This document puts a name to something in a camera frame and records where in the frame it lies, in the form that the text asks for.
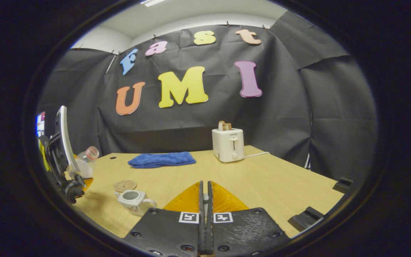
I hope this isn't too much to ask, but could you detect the computer monitor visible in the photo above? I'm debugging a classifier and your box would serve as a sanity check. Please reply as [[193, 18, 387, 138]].
[[36, 111, 46, 138]]

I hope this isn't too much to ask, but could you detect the clear plastic water bottle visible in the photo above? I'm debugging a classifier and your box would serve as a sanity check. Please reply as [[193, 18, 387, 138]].
[[75, 146, 100, 179]]

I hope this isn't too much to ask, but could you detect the blue towel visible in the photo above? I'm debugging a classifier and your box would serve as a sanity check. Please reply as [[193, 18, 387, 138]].
[[128, 152, 197, 169]]

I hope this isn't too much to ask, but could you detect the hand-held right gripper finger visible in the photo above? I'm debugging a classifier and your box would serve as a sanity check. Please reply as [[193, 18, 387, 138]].
[[207, 181, 291, 257], [124, 181, 206, 257]]

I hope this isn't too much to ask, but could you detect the white ceramic teacup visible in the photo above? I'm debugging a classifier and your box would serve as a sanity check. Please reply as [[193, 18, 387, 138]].
[[115, 190, 157, 217]]

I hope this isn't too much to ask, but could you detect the black backdrop cloth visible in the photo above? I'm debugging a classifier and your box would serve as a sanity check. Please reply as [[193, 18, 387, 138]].
[[38, 11, 379, 184]]

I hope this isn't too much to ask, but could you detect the white toaster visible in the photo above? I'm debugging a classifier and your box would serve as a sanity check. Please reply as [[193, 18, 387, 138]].
[[212, 128, 245, 163]]

